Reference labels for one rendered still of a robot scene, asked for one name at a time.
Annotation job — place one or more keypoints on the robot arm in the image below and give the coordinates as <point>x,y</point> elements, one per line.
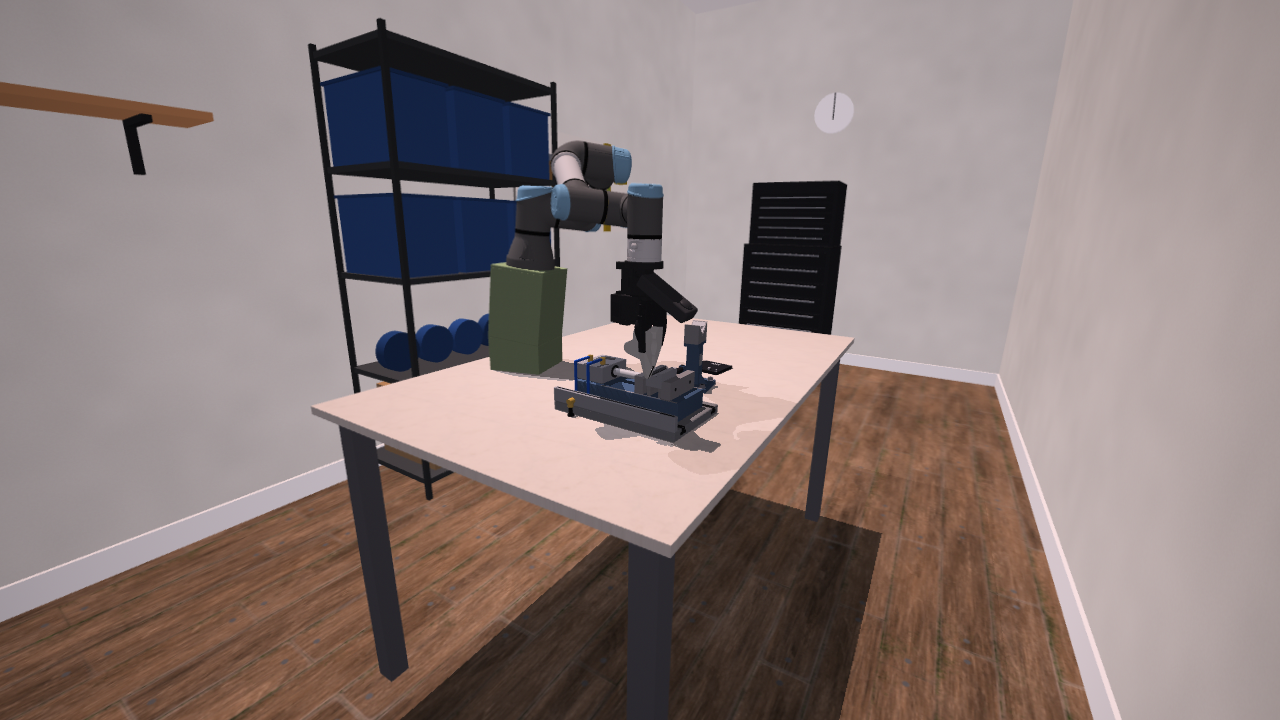
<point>581,204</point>

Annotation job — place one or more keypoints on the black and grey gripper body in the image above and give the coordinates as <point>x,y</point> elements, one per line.
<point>625,309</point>

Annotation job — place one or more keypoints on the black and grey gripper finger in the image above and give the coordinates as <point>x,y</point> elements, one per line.
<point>657,342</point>
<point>640,346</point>

